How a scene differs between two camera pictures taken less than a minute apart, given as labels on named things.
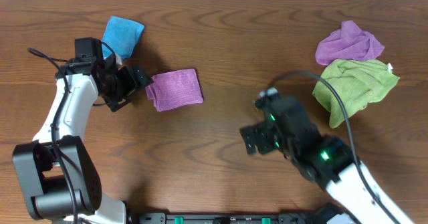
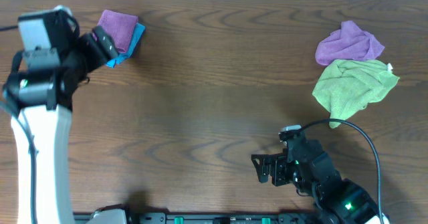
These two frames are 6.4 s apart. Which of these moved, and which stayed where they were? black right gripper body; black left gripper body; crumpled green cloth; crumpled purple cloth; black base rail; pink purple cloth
Moved: pink purple cloth; black left gripper body; black right gripper body
Stayed: black base rail; crumpled purple cloth; crumpled green cloth
